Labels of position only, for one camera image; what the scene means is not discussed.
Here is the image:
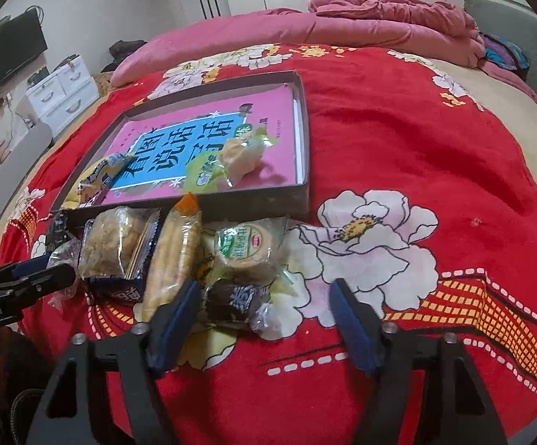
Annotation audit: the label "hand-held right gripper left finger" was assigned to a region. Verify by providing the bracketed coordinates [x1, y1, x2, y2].
[26, 279, 202, 445]

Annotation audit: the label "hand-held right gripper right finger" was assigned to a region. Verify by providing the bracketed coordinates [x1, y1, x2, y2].
[329, 278, 505, 445]

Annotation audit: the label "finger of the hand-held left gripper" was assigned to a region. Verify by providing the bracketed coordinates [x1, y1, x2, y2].
[0, 256, 55, 287]
[0, 263, 78, 310]

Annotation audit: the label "dark brown cake packet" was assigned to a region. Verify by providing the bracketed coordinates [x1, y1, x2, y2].
[201, 278, 281, 339]

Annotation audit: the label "clear brown cake packet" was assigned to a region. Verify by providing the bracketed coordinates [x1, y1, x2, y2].
[78, 206, 160, 281]

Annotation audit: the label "long orange biscuit packet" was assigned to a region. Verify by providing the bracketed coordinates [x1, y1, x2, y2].
[134, 192, 203, 323]

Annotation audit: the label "round green-label biscuit packet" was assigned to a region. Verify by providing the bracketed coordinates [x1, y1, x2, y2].
[201, 217, 297, 297]

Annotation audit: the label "shallow grey cardboard box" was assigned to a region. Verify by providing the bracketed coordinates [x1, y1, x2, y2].
[48, 70, 313, 218]

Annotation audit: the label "black snack packet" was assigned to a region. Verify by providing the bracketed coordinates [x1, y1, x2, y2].
[46, 211, 86, 253]

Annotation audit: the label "dark clothing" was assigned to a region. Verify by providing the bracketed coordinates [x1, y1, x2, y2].
[0, 327, 70, 445]

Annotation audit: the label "blue snack packet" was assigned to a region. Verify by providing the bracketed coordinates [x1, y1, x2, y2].
[83, 273, 148, 305]

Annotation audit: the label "light grey board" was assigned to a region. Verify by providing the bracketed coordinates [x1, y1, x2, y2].
[0, 123, 54, 260]

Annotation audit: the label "yellow snack packet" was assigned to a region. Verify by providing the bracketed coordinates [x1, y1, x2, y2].
[62, 152, 135, 209]

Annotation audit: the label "white drawer cabinet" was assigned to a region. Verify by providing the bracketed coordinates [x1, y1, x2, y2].
[25, 55, 100, 136]

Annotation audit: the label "red floral blanket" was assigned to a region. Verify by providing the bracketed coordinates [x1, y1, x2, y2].
[0, 44, 537, 445]

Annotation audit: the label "green-yellow pastry packet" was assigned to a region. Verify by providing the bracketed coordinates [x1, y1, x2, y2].
[182, 125, 281, 193]

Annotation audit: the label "black television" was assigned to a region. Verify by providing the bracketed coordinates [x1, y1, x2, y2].
[0, 7, 49, 108]

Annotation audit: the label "pink book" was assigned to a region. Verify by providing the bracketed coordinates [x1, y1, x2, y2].
[99, 81, 309, 195]

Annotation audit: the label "dark bag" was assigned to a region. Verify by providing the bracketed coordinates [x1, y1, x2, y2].
[109, 39, 146, 63]

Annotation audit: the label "pink quilt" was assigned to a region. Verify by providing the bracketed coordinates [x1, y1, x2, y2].
[111, 0, 537, 103]

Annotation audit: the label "colourful folded clothes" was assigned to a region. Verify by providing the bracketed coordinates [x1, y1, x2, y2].
[479, 32, 531, 82]

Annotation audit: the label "grey cushion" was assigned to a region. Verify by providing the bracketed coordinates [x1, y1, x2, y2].
[463, 0, 537, 121]

